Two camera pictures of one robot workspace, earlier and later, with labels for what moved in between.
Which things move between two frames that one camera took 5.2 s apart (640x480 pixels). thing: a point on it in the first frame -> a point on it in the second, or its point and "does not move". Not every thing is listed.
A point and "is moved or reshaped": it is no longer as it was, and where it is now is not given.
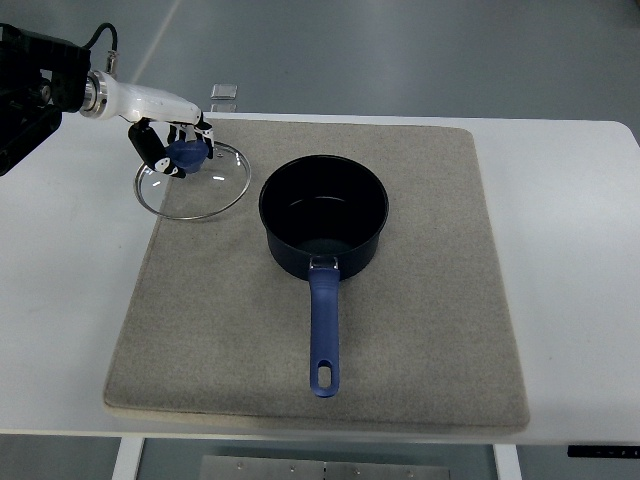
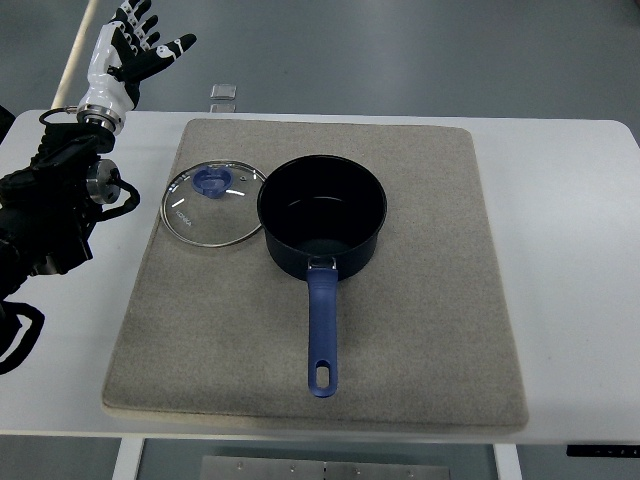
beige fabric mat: [213, 323] does not move
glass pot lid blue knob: [213, 189] is moved or reshaped
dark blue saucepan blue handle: [322, 214] does not move
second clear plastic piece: [223, 108] does not move
